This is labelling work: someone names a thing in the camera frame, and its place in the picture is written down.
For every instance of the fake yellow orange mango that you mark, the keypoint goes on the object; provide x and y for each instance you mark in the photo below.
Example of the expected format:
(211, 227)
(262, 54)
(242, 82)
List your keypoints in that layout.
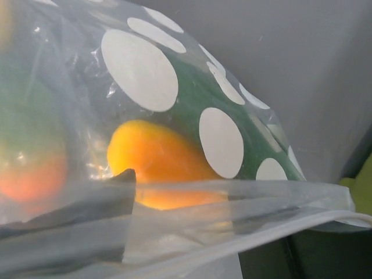
(158, 154)

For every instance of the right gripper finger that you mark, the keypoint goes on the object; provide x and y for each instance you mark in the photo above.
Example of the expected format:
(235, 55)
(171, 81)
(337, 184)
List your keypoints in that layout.
(82, 236)

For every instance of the polka dot zip bag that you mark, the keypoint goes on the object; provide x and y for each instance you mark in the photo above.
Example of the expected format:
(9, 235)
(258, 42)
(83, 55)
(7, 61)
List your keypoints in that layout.
(73, 71)

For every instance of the fake dark green cucumber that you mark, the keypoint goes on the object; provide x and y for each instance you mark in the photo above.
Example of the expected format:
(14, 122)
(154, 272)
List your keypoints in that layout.
(230, 135)

